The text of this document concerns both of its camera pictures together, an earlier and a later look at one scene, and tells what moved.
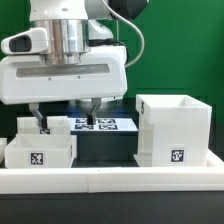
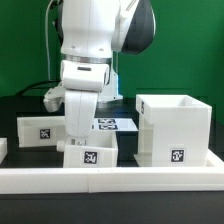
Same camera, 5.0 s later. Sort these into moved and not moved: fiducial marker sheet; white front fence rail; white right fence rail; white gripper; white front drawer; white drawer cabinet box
Moved: white front drawer; white gripper
Not moved: white front fence rail; white drawer cabinet box; fiducial marker sheet; white right fence rail
